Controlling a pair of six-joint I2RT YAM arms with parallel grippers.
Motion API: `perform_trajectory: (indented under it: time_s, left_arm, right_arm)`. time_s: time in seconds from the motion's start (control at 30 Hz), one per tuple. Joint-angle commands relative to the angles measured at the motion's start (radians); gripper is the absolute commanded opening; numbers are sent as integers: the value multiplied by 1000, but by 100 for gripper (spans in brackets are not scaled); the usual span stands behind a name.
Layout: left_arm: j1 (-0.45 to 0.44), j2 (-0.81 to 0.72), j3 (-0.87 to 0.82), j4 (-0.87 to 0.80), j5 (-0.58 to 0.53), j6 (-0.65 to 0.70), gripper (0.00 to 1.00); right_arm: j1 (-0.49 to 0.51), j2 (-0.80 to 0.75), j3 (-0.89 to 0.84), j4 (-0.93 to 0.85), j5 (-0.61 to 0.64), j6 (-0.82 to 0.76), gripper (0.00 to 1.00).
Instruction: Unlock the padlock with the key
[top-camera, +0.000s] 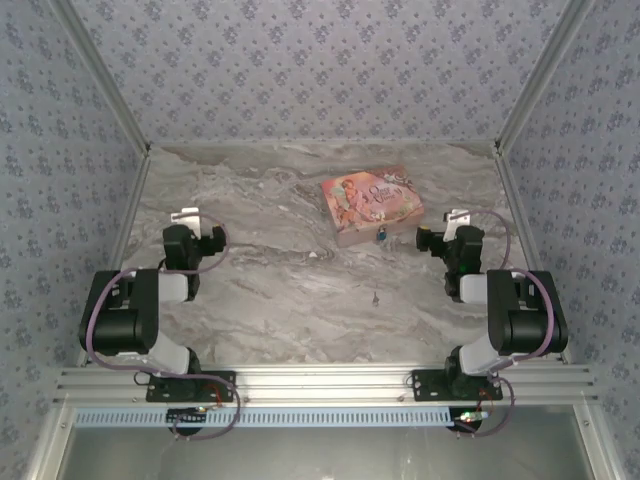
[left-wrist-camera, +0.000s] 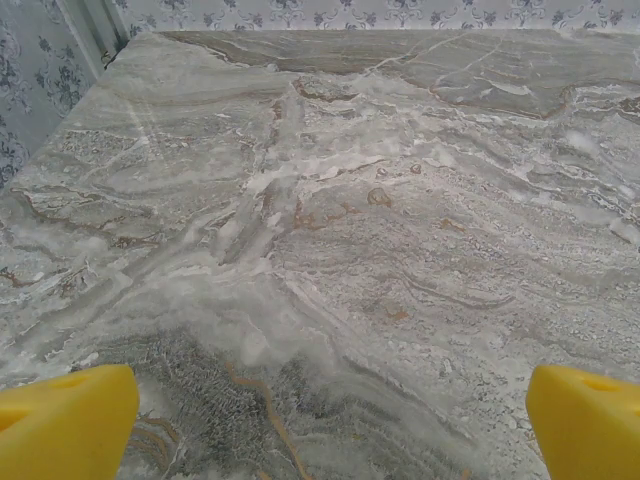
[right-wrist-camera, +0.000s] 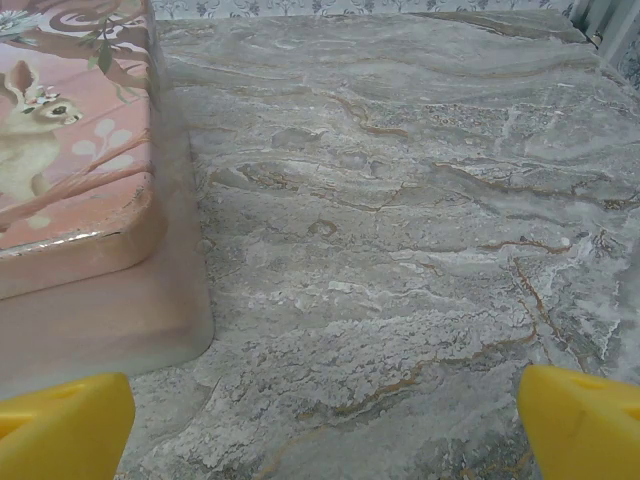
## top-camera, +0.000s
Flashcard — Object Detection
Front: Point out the pink illustrated wooden box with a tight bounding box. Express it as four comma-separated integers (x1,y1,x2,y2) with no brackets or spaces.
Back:
320,164,426,249

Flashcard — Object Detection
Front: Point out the aluminium extrusion beam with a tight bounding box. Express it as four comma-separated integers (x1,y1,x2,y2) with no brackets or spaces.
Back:
51,363,600,407

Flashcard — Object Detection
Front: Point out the grey metal panel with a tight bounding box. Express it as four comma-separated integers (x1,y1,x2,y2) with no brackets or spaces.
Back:
57,425,596,480

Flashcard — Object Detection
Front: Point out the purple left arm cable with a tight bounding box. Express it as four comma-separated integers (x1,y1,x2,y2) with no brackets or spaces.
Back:
83,209,232,377

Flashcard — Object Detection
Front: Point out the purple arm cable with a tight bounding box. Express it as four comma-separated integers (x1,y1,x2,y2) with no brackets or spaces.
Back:
467,209,558,375
83,209,232,377

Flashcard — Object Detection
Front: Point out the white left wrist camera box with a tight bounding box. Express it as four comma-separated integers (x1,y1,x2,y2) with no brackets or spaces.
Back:
170,207,203,235

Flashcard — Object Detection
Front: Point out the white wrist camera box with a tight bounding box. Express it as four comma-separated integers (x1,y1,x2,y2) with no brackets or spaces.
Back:
170,207,203,235
443,208,472,240

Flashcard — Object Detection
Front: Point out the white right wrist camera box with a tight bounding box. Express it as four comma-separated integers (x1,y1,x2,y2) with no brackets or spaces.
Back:
443,208,472,240

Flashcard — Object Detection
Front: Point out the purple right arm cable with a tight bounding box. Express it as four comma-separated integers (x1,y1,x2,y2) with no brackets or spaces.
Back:
467,209,558,375

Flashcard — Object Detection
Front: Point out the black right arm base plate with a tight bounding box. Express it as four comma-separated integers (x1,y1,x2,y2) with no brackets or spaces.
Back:
410,368,504,403

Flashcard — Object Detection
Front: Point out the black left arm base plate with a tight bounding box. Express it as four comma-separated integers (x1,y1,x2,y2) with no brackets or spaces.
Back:
145,370,238,403

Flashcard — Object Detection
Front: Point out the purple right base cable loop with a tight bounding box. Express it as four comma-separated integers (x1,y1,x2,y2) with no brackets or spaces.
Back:
452,376,517,439

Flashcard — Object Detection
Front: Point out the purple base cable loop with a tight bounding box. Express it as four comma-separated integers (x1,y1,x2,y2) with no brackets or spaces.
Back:
452,376,517,439
167,375,243,443

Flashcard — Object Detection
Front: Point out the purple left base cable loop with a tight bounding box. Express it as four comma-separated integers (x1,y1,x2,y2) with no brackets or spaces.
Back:
167,375,243,443

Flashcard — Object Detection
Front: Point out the light blue slotted cable duct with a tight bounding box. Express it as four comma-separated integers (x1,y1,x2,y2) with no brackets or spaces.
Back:
73,405,454,429

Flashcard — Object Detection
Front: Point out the aluminium corner post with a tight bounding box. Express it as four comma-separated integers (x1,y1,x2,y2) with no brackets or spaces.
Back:
492,0,599,154
52,0,153,154

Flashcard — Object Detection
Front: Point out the aluminium frame leg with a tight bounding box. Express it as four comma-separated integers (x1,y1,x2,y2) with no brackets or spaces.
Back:
22,404,76,480
572,403,629,480

